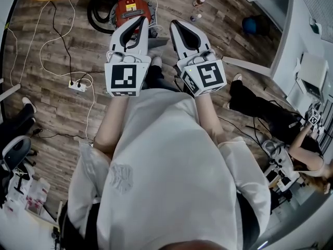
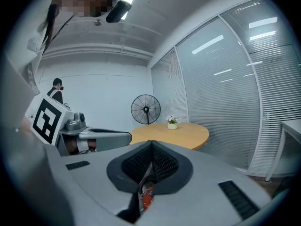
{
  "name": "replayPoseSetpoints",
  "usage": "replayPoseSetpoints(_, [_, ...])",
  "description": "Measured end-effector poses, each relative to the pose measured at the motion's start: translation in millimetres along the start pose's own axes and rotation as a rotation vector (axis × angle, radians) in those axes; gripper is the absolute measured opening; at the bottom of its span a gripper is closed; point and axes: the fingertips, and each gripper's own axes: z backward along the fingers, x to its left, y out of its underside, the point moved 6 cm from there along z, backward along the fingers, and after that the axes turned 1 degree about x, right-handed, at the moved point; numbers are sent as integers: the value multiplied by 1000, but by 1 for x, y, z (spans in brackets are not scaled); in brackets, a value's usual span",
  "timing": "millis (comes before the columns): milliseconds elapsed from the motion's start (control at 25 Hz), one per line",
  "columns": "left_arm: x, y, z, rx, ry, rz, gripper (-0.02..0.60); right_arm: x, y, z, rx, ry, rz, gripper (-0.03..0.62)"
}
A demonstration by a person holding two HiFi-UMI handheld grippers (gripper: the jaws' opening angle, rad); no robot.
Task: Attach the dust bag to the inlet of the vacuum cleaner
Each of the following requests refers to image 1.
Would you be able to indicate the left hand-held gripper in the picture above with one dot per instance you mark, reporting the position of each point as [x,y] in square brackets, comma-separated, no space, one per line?
[123,77]

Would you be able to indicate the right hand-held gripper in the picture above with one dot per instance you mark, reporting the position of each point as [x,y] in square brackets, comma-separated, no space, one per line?
[208,74]

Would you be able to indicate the person's left forearm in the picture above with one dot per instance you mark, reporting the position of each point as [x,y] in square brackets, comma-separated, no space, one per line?
[112,129]

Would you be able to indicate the person's right forearm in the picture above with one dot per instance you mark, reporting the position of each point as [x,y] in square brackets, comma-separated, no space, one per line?
[208,116]

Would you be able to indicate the clear bottle white cap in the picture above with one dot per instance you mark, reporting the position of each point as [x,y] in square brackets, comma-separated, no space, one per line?
[195,17]

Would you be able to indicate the person's white shoe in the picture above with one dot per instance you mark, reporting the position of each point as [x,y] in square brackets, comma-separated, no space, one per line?
[156,61]

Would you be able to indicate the orange vacuum cleaner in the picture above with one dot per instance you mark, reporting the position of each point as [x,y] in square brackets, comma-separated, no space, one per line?
[131,6]

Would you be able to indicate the person's black trousers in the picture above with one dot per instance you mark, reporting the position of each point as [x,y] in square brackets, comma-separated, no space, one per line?
[156,77]

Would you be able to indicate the brown bottle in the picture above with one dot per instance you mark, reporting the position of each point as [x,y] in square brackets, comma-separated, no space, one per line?
[199,2]

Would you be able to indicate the white desk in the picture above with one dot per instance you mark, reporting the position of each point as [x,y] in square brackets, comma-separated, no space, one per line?
[247,64]

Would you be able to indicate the blue ball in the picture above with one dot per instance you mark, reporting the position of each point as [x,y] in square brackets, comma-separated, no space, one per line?
[249,25]

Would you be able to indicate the person's white shirt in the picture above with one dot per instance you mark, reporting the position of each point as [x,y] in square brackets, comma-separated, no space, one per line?
[169,165]

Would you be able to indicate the white cardboard box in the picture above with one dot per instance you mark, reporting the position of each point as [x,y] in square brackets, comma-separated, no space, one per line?
[312,72]

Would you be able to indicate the grey plastic device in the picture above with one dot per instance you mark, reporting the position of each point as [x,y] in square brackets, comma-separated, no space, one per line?
[273,147]

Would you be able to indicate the grey office chair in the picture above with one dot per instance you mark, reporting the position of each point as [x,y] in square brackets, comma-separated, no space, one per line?
[15,152]

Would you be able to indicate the equipment rack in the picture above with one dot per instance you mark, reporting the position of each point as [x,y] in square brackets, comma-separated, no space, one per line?
[281,181]

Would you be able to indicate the white red label box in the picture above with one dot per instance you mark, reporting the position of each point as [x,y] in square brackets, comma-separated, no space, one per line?
[37,194]

